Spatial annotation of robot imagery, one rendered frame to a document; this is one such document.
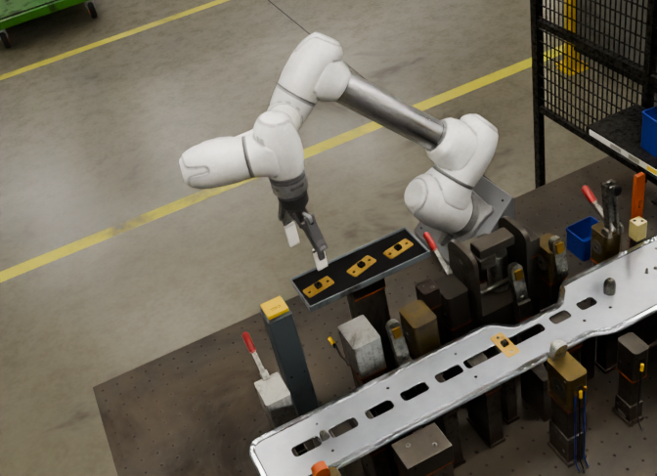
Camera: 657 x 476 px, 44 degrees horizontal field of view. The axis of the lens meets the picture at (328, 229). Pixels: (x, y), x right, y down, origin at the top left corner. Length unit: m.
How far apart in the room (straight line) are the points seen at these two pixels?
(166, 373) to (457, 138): 1.22
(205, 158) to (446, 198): 1.01
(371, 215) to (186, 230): 1.04
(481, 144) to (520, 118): 2.31
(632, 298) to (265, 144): 1.07
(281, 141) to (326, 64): 0.59
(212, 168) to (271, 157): 0.14
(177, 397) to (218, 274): 1.60
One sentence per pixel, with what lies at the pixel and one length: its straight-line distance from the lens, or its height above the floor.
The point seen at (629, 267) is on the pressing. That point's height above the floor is 1.00.
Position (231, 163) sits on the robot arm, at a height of 1.63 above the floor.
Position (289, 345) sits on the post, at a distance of 2.22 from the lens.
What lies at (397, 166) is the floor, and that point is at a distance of 4.63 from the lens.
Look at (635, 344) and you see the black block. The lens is 2.20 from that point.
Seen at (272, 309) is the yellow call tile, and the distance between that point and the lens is 2.15.
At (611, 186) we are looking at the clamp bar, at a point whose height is 1.21.
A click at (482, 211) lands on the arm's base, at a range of 2.77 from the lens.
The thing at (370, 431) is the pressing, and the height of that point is 1.00.
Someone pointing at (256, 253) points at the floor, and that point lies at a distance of 4.23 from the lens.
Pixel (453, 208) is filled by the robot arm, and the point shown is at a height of 0.97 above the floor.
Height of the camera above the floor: 2.60
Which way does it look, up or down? 38 degrees down
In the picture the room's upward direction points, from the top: 13 degrees counter-clockwise
